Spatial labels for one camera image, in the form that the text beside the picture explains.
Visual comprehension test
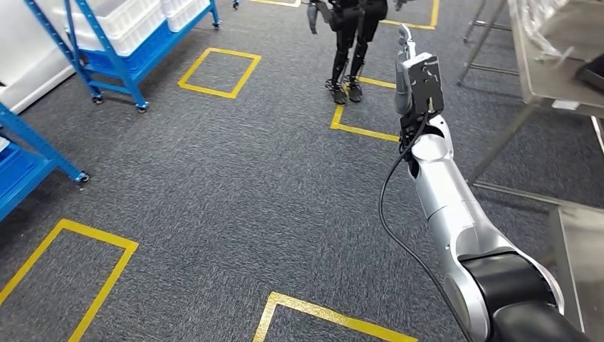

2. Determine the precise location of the small steel table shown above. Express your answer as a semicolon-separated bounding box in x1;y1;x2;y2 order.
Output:
457;0;604;209

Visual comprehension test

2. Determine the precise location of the steel workbench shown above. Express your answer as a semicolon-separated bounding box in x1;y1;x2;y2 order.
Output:
548;205;604;342

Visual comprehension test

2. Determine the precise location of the clear plastic bag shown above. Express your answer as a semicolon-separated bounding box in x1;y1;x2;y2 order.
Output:
519;0;580;65

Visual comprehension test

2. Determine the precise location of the large white plastic bin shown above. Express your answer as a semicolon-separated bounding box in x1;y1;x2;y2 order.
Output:
65;5;167;58
82;0;160;24

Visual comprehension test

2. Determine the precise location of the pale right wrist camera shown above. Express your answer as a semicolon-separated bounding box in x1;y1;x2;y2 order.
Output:
403;51;437;71

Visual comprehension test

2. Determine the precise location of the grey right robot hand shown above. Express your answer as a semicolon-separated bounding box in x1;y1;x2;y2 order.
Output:
394;24;419;117

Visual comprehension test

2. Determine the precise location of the black box with yellow label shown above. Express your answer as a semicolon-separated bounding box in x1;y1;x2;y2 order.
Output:
574;53;604;94

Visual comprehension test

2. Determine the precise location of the yellow floor tape square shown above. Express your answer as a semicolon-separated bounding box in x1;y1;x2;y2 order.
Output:
252;291;419;342
380;0;441;31
330;75;401;143
250;0;302;9
0;218;139;342

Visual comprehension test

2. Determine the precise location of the blue metal shelf rack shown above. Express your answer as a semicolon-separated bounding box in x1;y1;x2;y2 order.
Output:
0;101;90;223

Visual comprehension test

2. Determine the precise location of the black humanoid robot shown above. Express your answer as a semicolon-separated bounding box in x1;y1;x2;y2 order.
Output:
306;0;416;105

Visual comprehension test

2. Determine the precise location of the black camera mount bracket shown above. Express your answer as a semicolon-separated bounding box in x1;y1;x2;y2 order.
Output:
400;58;445;145

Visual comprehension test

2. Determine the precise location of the blue wheeled shelf rack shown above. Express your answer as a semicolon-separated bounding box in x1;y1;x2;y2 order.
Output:
24;0;222;114

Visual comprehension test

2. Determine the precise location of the blue plastic bin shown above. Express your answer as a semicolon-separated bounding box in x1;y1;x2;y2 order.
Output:
0;141;52;209
80;21;177;74

